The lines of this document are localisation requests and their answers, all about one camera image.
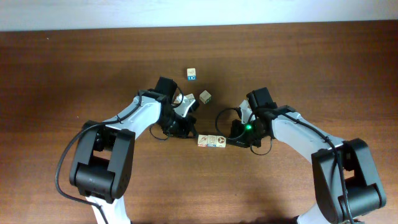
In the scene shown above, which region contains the wooden soccer ball block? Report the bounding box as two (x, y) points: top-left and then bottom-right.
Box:
(216, 136), (226, 148)

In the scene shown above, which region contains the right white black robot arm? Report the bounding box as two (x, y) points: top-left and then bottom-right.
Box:
(227, 88), (387, 223)

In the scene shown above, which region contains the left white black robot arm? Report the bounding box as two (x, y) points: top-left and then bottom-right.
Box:
(69, 77), (199, 223)

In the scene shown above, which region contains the wooden block green side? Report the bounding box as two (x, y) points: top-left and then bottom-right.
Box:
(186, 93), (195, 100)

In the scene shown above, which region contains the wooden block green edge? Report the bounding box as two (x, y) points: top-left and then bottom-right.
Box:
(200, 90), (211, 104)

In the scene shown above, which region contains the wooden block blue side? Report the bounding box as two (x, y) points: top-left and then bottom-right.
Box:
(187, 68), (197, 80)

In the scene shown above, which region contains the right black cable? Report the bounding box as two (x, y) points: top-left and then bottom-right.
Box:
(215, 106), (356, 224)

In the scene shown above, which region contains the black cable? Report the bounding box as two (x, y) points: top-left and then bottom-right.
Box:
(54, 83), (185, 224)
(215, 106), (356, 224)

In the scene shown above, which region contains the left black cable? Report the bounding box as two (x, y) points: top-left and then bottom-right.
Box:
(54, 83), (185, 224)

